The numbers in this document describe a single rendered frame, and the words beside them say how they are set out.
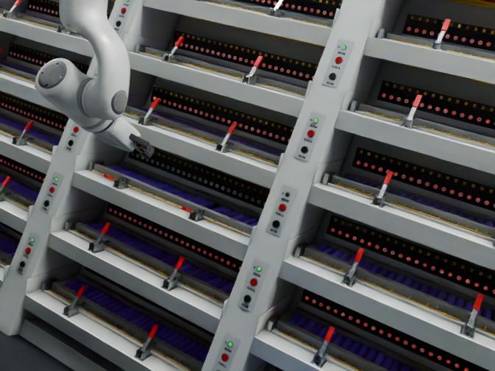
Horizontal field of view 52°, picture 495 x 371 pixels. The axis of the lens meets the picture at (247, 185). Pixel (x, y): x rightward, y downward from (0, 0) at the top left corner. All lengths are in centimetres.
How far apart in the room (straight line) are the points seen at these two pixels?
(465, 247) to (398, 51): 48
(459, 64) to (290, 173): 46
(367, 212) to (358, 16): 49
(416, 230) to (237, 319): 47
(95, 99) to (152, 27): 74
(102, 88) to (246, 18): 58
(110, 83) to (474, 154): 77
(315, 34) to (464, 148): 47
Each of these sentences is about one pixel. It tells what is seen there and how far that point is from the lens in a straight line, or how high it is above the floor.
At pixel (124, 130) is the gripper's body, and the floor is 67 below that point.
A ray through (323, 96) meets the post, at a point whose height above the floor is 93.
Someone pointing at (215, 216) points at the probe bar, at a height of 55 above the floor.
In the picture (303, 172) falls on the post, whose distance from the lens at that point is 125.
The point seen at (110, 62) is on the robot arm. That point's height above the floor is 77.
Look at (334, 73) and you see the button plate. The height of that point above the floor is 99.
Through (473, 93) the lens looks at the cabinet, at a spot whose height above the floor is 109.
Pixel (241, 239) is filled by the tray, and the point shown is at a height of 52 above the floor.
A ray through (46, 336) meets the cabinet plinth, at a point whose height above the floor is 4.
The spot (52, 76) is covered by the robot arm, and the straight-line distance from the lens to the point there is 104.
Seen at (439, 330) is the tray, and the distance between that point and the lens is 118.
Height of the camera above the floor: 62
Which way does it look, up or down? 2 degrees up
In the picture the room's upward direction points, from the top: 21 degrees clockwise
